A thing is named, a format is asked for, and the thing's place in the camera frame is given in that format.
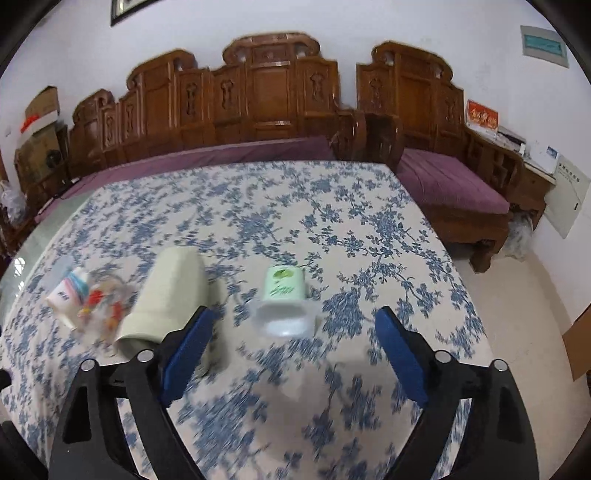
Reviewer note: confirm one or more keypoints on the wooden side table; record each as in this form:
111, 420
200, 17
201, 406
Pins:
528, 189

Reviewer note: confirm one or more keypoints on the framed floral painting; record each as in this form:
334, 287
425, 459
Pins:
121, 9

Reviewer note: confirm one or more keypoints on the red gift box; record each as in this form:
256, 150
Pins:
481, 116

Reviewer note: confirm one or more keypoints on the white wall panel box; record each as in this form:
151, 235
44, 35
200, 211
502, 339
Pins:
565, 200

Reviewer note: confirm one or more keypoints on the blue floral tablecloth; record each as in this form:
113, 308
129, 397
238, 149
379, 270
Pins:
325, 407

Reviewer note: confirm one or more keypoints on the grey wall electrical panel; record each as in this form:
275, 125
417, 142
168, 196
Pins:
545, 45

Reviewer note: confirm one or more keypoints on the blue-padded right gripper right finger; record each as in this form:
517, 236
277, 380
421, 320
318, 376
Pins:
498, 441

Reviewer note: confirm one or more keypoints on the floral printed glass cup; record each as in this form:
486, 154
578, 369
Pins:
107, 303

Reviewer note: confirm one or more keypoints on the carved wooden sofa bench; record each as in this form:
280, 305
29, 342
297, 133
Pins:
274, 86

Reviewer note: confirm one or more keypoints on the purple sofa cushion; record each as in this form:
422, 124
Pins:
304, 149

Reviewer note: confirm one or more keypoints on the stacked cardboard boxes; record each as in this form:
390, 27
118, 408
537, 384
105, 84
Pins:
42, 145

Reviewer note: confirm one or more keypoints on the purple armchair cushion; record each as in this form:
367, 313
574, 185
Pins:
440, 180

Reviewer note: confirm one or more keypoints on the white paper cup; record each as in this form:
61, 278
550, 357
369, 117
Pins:
69, 296

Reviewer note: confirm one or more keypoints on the carved wooden armchair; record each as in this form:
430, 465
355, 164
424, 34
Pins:
411, 101

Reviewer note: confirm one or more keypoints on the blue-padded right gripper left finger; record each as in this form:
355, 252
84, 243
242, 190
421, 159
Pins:
90, 443

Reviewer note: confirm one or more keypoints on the cream steel-lined tumbler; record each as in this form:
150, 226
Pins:
173, 290

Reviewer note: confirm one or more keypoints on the green labelled plastic cup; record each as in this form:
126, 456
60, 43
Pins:
283, 309

